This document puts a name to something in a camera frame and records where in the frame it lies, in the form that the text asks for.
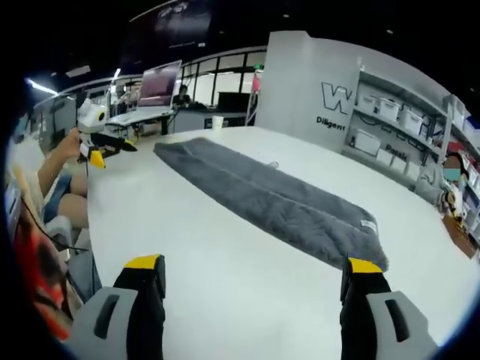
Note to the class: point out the grey towel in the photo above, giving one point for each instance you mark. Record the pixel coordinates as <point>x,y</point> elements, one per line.
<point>277,202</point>

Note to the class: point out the person's left hand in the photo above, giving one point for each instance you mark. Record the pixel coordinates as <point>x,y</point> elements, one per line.
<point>70,144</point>

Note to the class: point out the white office desk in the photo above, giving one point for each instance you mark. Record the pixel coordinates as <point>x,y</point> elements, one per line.
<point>142,118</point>

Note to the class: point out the person's bare legs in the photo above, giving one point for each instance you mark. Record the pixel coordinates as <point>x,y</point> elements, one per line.
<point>75,206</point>

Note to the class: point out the large display screen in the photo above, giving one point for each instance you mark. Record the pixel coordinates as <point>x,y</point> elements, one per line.
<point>159,86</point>

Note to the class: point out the person's printed cream shirt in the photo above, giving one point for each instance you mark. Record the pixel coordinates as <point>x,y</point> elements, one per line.
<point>41,262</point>

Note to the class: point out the white paper cup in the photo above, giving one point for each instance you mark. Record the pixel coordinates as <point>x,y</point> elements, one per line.
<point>218,122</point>

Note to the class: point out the wooden box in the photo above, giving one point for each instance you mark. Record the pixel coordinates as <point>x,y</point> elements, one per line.
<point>463,236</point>

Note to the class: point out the black monitor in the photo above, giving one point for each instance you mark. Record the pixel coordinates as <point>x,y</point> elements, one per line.
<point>233,101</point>

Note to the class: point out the pink hanging item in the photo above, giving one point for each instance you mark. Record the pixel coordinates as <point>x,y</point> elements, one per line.
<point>256,82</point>

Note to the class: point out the grey metal shelf rack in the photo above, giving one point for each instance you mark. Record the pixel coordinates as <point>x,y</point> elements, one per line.
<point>405,127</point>

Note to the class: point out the white storage bin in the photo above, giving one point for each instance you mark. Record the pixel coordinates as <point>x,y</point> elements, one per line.
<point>368,102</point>
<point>410,120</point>
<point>388,108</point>

